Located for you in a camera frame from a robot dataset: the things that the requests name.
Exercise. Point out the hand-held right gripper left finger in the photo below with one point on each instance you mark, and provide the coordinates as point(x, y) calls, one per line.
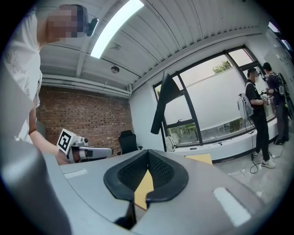
point(87, 183)

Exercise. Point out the round ceiling fixture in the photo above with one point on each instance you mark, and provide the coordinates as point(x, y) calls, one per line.
point(114, 69)

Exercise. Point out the person's white shirt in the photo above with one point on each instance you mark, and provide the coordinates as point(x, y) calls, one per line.
point(20, 57)

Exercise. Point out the long ceiling light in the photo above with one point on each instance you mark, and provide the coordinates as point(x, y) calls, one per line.
point(114, 27)

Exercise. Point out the white ceiling pipes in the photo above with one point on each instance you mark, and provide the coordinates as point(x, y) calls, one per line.
point(87, 88)

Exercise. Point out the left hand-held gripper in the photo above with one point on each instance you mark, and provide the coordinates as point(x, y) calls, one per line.
point(65, 141)

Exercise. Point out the person's left forearm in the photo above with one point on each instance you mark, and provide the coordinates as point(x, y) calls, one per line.
point(46, 144)

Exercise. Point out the white bag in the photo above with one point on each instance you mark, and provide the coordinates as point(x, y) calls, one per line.
point(172, 142)

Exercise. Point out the black framed window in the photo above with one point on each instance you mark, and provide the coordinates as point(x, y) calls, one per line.
point(211, 98)

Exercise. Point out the person's head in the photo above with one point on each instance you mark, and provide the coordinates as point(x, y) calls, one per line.
point(62, 25)

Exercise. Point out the black office chair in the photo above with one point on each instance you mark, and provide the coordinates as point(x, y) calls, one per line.
point(128, 142)

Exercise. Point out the black head-worn camera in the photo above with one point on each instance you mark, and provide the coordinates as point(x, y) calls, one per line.
point(92, 27)

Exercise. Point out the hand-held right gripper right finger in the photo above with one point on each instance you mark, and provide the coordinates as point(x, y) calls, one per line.
point(197, 202)

